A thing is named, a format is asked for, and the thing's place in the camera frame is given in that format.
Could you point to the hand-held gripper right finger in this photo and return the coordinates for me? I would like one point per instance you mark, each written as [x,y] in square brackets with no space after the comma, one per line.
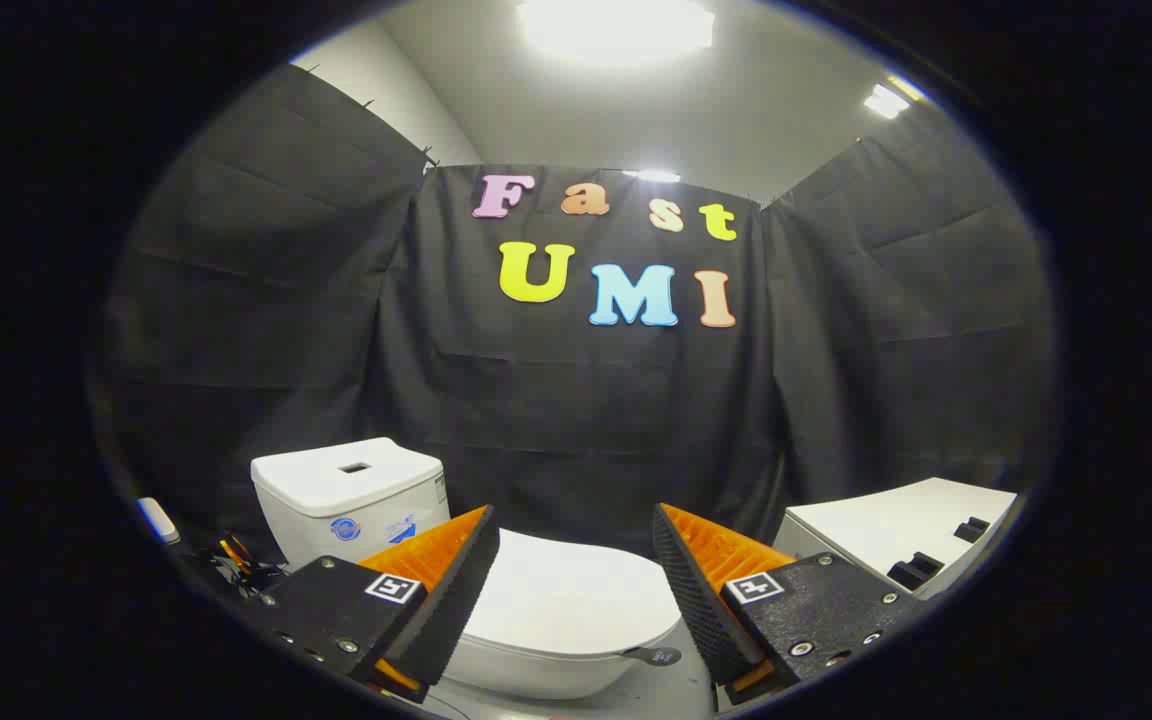
[701,600]

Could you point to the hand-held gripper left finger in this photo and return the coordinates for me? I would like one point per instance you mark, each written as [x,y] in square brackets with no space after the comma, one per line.
[441,610]

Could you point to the white drawer cabinet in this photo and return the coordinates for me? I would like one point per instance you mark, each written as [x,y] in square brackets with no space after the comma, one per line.
[866,525]

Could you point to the black block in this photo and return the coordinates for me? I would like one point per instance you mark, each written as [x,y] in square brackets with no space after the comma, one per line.
[972,529]
[914,572]

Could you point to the black backdrop cloth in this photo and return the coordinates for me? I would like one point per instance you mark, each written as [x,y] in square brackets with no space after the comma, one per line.
[556,420]

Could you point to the small white device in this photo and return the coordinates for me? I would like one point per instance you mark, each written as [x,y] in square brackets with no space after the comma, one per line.
[158,520]

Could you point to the narrow ceiling light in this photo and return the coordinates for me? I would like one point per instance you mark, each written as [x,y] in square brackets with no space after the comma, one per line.
[651,176]

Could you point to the rectangular ceiling light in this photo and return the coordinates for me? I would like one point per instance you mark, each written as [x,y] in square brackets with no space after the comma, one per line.
[886,101]

